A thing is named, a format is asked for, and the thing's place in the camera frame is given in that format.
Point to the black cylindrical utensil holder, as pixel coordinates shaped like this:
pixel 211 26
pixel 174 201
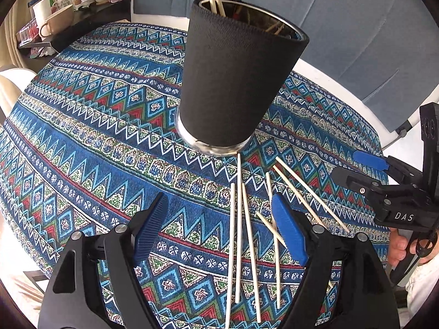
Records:
pixel 234 67

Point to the beige ceramic mug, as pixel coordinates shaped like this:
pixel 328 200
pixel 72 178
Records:
pixel 57 22

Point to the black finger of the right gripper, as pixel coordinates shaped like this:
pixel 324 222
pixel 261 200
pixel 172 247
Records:
pixel 343 177

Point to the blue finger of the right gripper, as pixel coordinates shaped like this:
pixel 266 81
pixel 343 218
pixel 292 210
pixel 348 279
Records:
pixel 375 162

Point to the grey-blue wall cloth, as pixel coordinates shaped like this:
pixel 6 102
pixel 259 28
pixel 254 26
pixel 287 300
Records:
pixel 385 52

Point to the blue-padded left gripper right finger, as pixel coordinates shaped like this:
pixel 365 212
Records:
pixel 364 298

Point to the black side shelf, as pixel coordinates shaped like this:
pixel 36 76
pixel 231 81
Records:
pixel 84 22

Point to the white paper towel roll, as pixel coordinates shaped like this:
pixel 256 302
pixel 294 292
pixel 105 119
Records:
pixel 42 11

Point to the blue patterned tablecloth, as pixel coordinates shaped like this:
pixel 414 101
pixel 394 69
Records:
pixel 92 141

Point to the clear pink organizer box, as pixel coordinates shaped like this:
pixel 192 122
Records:
pixel 28 33

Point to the short wooden chopstick on cloth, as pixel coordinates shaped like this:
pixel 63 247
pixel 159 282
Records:
pixel 275 233

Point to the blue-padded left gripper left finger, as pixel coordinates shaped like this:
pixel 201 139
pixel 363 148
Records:
pixel 73 298

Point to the person's right hand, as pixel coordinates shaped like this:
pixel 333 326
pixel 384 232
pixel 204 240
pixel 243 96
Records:
pixel 397 249

